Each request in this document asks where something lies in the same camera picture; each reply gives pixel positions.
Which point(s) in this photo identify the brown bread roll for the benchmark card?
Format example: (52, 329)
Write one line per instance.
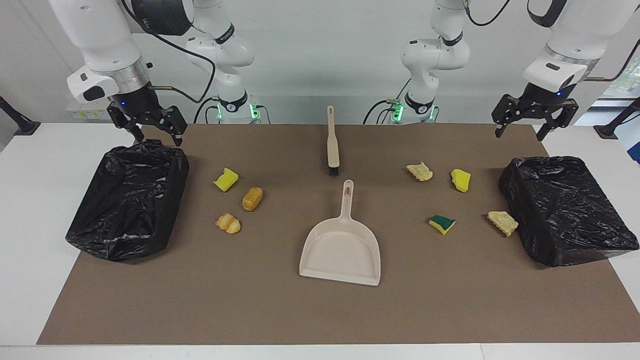
(252, 199)

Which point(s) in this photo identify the black stand foot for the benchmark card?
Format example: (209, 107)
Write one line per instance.
(25, 127)
(607, 131)

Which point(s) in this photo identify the open black bag-lined trash bin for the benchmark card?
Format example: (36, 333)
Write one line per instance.
(125, 200)

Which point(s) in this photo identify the white box yellow labels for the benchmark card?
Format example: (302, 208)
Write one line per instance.
(85, 114)

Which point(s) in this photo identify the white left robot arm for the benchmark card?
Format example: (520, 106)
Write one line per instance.
(575, 35)

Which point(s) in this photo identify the beige bread chunk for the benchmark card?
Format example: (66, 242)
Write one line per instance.
(420, 172)
(503, 223)

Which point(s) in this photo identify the green and yellow sponge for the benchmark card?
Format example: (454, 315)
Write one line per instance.
(442, 225)

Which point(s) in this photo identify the window with dark frame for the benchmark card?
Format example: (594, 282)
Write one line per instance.
(627, 82)

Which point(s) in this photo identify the brown table mat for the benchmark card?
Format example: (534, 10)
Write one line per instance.
(320, 310)

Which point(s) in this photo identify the blue board edge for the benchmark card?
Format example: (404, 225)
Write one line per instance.
(632, 142)

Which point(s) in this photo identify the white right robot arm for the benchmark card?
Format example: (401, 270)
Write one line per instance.
(100, 35)

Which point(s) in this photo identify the beige hand brush black bristles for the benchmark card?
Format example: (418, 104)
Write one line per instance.
(332, 145)

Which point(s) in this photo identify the small golden croissant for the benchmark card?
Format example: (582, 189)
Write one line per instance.
(228, 223)

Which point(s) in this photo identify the yellow sponge piece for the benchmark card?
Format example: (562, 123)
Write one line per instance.
(226, 180)
(461, 180)

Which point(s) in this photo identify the beige plastic dustpan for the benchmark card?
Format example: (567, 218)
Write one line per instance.
(340, 250)

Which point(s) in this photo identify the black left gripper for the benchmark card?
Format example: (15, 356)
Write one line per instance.
(542, 97)

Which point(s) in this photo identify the black bag-covered trash bin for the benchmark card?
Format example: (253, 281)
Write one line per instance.
(565, 210)

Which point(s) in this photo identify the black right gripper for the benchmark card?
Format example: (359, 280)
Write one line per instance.
(135, 102)

